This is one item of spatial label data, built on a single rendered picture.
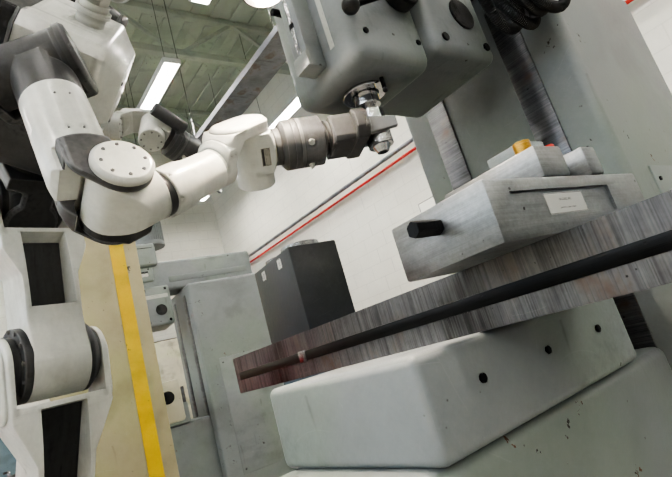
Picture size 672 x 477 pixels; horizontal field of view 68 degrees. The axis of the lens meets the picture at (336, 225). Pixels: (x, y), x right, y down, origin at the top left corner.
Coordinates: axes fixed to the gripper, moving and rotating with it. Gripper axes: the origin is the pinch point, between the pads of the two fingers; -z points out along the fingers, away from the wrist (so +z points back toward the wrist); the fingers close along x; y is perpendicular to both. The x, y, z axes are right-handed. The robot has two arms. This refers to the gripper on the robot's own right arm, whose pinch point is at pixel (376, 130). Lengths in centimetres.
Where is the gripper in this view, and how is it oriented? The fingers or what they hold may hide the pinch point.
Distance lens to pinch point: 93.9
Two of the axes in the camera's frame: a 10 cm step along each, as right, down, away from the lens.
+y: 2.6, 9.3, -2.4
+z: -9.5, 2.0, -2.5
